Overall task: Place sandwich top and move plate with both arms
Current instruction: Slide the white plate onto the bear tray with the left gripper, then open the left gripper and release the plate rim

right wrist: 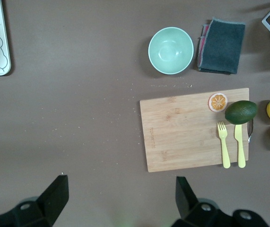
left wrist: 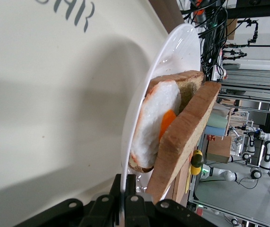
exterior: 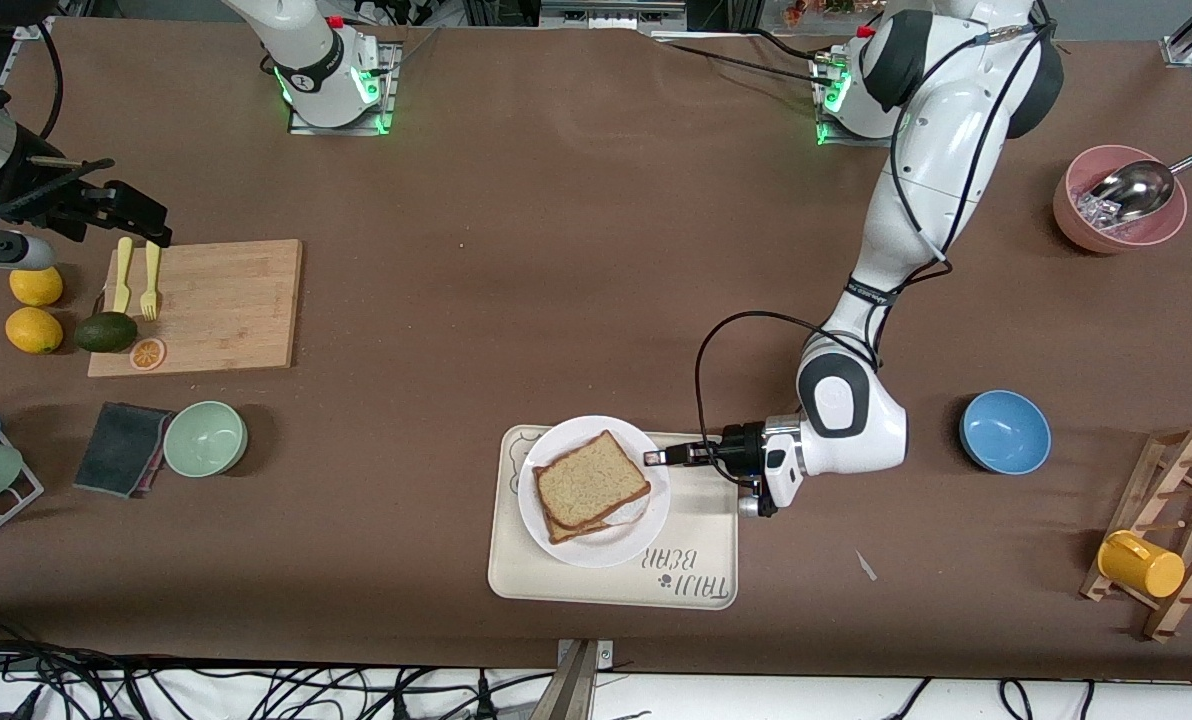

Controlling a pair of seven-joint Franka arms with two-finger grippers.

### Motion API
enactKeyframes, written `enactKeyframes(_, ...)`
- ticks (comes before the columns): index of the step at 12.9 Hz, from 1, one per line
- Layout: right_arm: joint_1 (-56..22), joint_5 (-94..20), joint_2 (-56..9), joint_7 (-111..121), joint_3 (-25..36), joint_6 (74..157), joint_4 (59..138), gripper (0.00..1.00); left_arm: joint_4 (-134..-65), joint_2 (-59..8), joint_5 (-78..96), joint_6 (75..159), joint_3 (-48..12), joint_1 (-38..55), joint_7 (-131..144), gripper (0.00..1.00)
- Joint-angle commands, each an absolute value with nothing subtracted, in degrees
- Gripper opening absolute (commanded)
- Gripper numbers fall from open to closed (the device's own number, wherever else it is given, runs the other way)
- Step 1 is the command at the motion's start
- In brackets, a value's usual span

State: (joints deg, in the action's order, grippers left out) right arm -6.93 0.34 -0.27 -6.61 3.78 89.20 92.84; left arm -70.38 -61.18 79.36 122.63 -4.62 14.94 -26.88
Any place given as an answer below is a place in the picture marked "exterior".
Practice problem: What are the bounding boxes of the brown bread slice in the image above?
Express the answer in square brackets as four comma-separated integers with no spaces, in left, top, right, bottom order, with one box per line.
[533,430,652,529]
[541,512,617,546]

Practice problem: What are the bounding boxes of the white round plate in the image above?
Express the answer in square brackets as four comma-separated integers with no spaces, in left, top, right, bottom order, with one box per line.
[517,415,673,570]

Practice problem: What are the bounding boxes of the yellow plastic fork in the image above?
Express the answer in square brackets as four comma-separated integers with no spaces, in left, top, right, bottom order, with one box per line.
[141,240,162,322]

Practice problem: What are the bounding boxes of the cream bear print tray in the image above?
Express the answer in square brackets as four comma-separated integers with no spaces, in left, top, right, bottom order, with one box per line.
[487,425,739,611]

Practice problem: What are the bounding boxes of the yellow lemon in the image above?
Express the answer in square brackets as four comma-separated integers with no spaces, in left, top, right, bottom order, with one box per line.
[9,267,64,307]
[5,307,64,355]

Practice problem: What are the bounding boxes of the dark green avocado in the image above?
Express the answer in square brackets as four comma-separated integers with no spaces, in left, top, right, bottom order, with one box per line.
[75,311,140,354]

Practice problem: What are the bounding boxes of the wooden cutting board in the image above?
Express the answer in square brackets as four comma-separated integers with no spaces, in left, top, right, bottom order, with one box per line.
[87,238,304,378]

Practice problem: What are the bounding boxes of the pale green bowl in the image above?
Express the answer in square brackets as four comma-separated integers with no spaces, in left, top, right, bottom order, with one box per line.
[163,401,249,478]

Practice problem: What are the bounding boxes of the dark grey sponge cloth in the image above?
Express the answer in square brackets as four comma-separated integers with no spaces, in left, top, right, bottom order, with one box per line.
[73,402,175,499]

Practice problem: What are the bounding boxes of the blue bowl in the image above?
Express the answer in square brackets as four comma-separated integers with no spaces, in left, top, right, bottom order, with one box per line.
[959,390,1053,476]

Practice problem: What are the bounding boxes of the pink bowl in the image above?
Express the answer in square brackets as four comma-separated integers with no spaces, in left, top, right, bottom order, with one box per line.
[1052,145,1188,255]

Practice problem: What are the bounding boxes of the wooden mug rack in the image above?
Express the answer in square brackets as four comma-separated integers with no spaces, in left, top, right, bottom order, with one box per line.
[1079,423,1192,643]

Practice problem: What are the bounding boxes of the yellow mug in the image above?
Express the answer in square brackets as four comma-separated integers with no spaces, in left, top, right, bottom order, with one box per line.
[1097,530,1186,599]

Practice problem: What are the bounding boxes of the clear ice cubes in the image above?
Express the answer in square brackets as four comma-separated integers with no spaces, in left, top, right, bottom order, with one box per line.
[1076,185,1127,236]

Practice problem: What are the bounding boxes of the grey equipment box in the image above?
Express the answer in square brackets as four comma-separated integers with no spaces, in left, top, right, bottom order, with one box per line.
[539,0,687,29]

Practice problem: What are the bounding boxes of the metal scoop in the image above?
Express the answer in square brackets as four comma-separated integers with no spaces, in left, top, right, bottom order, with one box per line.
[1088,136,1192,226]

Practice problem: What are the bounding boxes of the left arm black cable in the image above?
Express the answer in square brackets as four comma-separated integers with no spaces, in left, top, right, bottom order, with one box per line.
[694,15,1057,463]

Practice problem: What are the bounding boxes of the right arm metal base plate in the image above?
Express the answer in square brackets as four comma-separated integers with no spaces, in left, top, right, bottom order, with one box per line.
[288,40,397,136]

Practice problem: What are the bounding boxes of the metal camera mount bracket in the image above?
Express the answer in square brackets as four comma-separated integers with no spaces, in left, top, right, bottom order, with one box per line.
[534,638,615,720]

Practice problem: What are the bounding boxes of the white wire rack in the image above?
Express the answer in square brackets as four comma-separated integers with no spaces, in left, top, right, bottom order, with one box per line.
[0,393,45,552]

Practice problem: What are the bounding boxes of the thin grey cable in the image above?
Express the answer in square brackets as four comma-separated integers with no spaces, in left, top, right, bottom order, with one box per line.
[366,28,444,77]

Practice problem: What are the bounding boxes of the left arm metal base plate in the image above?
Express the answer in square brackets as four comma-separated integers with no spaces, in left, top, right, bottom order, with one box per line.
[814,55,922,149]

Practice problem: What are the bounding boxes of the black cable on table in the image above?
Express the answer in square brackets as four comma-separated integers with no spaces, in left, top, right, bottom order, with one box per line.
[656,38,837,86]

